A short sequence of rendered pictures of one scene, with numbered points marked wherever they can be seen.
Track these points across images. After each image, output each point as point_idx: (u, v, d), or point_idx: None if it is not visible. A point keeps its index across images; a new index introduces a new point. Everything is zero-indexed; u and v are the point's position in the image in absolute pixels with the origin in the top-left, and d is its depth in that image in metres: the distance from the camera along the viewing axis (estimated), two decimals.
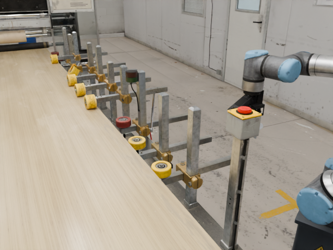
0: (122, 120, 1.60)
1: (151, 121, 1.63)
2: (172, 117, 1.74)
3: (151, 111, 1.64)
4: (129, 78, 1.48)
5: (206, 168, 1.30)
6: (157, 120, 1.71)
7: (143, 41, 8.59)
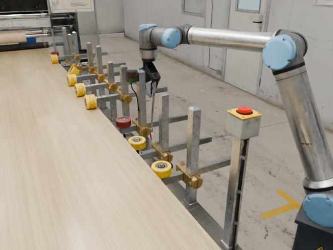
0: (122, 120, 1.60)
1: (151, 121, 1.63)
2: (172, 117, 1.74)
3: (151, 111, 1.64)
4: (129, 78, 1.48)
5: (206, 168, 1.30)
6: (157, 120, 1.71)
7: None
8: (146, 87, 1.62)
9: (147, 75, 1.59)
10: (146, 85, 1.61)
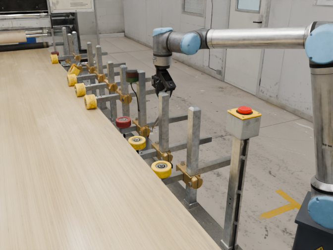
0: (122, 120, 1.60)
1: (154, 125, 1.60)
2: (172, 117, 1.74)
3: (158, 116, 1.58)
4: (129, 78, 1.48)
5: (206, 168, 1.30)
6: None
7: (143, 41, 8.59)
8: None
9: (161, 84, 1.46)
10: None
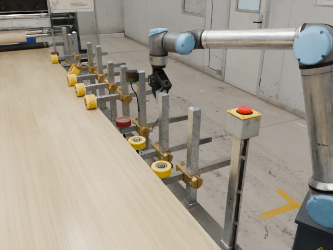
0: (122, 120, 1.60)
1: (154, 125, 1.60)
2: (172, 117, 1.74)
3: (158, 117, 1.57)
4: (129, 78, 1.48)
5: (206, 168, 1.30)
6: (157, 120, 1.71)
7: (143, 41, 8.59)
8: (156, 94, 1.52)
9: (157, 83, 1.50)
10: (156, 93, 1.52)
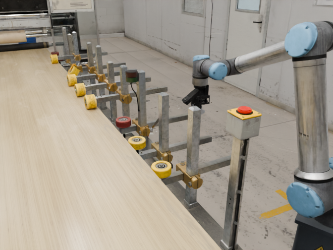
0: (122, 120, 1.60)
1: (154, 125, 1.60)
2: (172, 117, 1.74)
3: (158, 117, 1.57)
4: (129, 78, 1.48)
5: (206, 168, 1.30)
6: (157, 120, 1.71)
7: (143, 41, 8.59)
8: None
9: None
10: (192, 105, 1.83)
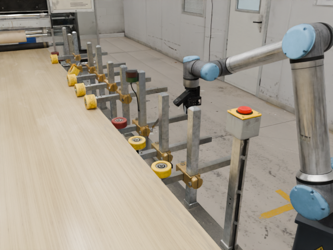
0: (118, 121, 1.60)
1: (154, 125, 1.60)
2: (169, 118, 1.74)
3: (158, 117, 1.57)
4: (129, 78, 1.48)
5: (206, 168, 1.30)
6: (153, 121, 1.70)
7: (143, 41, 8.59)
8: (184, 109, 1.81)
9: None
10: (184, 107, 1.80)
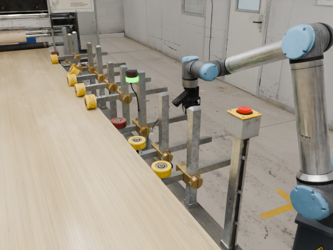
0: (117, 121, 1.59)
1: (154, 125, 1.60)
2: None
3: (158, 117, 1.57)
4: (129, 78, 1.48)
5: (206, 168, 1.30)
6: (152, 121, 1.70)
7: (143, 41, 8.59)
8: (183, 109, 1.80)
9: None
10: (183, 107, 1.80)
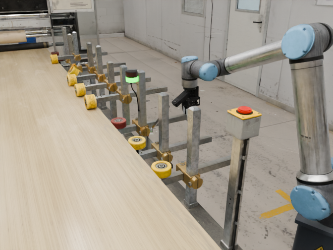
0: (117, 121, 1.59)
1: (154, 125, 1.60)
2: None
3: (158, 117, 1.57)
4: (129, 78, 1.48)
5: (206, 168, 1.30)
6: (152, 121, 1.70)
7: (143, 41, 8.59)
8: (183, 109, 1.80)
9: None
10: (183, 107, 1.80)
